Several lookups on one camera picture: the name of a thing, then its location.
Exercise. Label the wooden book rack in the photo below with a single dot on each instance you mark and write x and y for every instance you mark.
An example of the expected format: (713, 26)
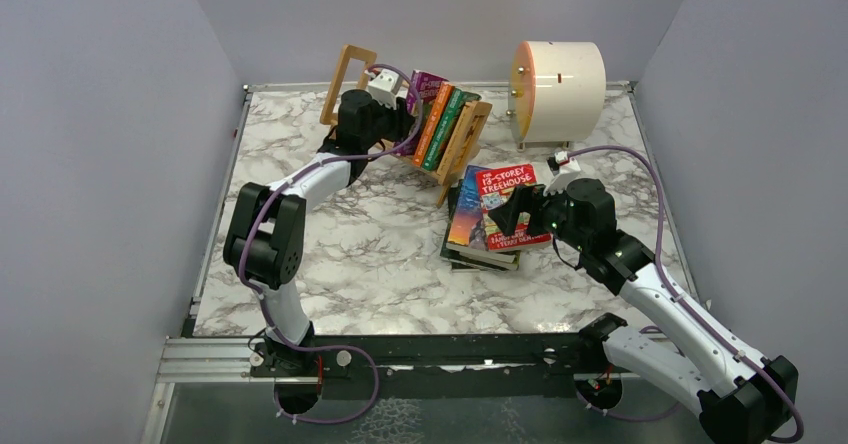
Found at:
(351, 73)

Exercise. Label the orange 78-storey treehouse book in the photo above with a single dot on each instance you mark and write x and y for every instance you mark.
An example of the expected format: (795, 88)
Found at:
(444, 93)

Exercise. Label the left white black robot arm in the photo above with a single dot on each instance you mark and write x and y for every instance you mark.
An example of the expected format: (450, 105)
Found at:
(265, 239)

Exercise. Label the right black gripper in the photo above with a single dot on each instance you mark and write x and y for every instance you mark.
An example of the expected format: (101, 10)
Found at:
(525, 199)

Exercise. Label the orange Huckleberry Finn book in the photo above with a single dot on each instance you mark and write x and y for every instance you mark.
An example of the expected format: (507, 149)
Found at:
(470, 147)

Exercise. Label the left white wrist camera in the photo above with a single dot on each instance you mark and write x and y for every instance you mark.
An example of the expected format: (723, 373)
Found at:
(383, 86)

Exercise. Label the aluminium table frame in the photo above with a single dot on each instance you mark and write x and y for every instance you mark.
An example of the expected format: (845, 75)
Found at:
(374, 268)

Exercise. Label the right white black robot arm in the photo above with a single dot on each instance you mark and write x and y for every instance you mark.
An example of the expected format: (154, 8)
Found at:
(737, 393)

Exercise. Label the purple 117-storey treehouse book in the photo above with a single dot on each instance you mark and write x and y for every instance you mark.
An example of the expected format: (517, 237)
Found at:
(427, 84)

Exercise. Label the green 104-storey treehouse book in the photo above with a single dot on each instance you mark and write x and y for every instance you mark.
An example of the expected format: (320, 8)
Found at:
(445, 127)

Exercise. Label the white cylindrical drum box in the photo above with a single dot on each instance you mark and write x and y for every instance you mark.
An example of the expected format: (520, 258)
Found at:
(556, 92)

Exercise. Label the red 13-storey treehouse book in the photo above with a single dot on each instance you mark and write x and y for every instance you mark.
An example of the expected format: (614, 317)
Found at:
(506, 225)

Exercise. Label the blue sunset cover book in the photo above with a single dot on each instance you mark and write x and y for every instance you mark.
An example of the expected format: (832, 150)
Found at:
(466, 233)

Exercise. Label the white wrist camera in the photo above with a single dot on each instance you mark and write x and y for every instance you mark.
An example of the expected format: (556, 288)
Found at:
(564, 169)
(383, 86)

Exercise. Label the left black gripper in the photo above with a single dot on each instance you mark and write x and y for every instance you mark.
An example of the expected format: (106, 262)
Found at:
(399, 119)

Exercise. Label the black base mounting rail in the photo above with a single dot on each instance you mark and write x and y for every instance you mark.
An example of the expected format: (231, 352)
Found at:
(432, 366)

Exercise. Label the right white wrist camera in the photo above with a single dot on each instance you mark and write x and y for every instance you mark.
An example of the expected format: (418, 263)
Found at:
(564, 169)

